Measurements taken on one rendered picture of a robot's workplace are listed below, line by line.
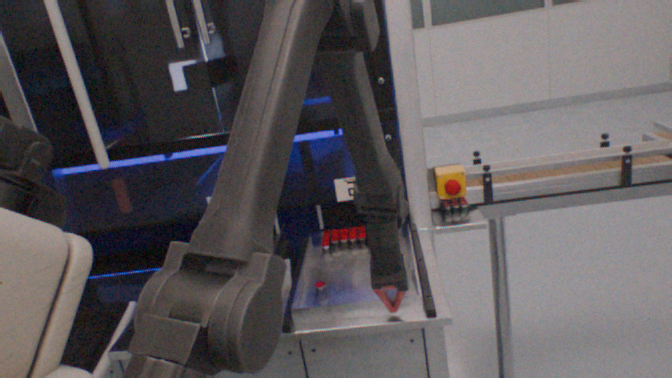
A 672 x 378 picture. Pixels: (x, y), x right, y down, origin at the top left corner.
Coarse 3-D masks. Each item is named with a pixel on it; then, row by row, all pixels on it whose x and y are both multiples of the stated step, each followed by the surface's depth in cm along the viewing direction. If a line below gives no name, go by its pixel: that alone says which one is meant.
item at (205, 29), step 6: (192, 0) 115; (198, 0) 115; (198, 6) 116; (198, 12) 116; (204, 12) 117; (198, 18) 116; (204, 18) 117; (198, 24) 117; (204, 24) 117; (210, 24) 123; (204, 30) 117; (210, 30) 122; (204, 36) 118; (204, 42) 118; (210, 42) 119
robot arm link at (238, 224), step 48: (288, 0) 53; (336, 0) 57; (288, 48) 51; (288, 96) 50; (240, 144) 48; (288, 144) 51; (240, 192) 46; (192, 240) 46; (240, 240) 44; (144, 288) 45; (240, 288) 42; (240, 336) 41
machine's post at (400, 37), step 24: (384, 0) 119; (408, 0) 118; (408, 24) 120; (408, 48) 122; (408, 72) 124; (408, 96) 126; (408, 120) 128; (408, 144) 130; (408, 168) 132; (408, 192) 134; (408, 216) 140; (432, 240) 139; (432, 336) 149; (432, 360) 152
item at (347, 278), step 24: (408, 240) 133; (312, 264) 129; (336, 264) 127; (360, 264) 125; (408, 264) 121; (312, 288) 118; (336, 288) 116; (360, 288) 115; (408, 288) 112; (312, 312) 105; (336, 312) 105; (360, 312) 104; (384, 312) 104; (408, 312) 103
